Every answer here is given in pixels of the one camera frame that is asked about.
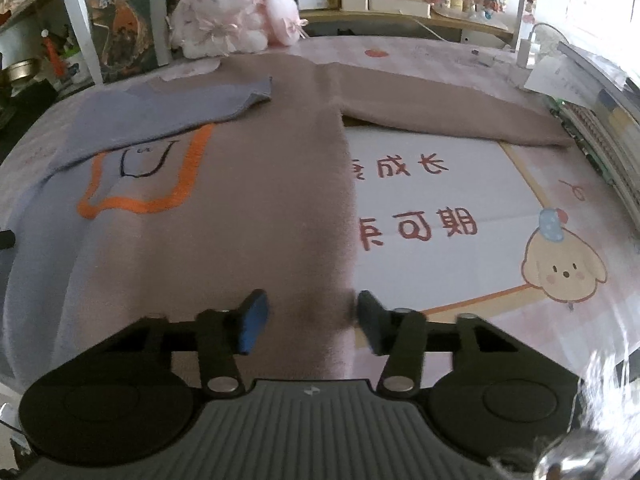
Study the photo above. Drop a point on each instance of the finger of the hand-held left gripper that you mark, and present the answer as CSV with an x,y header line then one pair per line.
x,y
6,239

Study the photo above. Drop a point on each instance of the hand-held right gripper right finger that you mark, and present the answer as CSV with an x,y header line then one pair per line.
x,y
369,321

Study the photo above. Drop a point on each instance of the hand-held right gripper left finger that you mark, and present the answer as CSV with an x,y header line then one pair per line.
x,y
255,321

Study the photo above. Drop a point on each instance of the brown grey sweater orange outline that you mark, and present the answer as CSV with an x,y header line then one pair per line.
x,y
280,200

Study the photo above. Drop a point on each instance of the pink cartoon printed mat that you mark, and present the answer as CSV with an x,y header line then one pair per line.
x,y
450,220

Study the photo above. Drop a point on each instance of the gold metal bowl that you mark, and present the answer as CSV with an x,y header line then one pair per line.
x,y
20,71

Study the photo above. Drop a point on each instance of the illustrated comic book cover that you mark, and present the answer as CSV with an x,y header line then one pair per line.
x,y
125,30

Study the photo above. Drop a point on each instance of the clear plastic wrap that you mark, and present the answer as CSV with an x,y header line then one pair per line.
x,y
595,410

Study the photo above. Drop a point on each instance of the white paper sheet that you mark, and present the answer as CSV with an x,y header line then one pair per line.
x,y
549,76

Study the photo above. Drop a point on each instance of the stack of books and notebooks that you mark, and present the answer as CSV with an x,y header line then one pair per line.
x,y
607,125

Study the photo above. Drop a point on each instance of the white power adapter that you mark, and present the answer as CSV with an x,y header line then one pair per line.
x,y
525,52

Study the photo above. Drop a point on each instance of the pink plush rabbit toy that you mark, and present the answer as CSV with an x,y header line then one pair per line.
x,y
227,7

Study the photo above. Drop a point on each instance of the white shelf frame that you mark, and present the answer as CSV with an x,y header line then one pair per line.
x,y
80,20

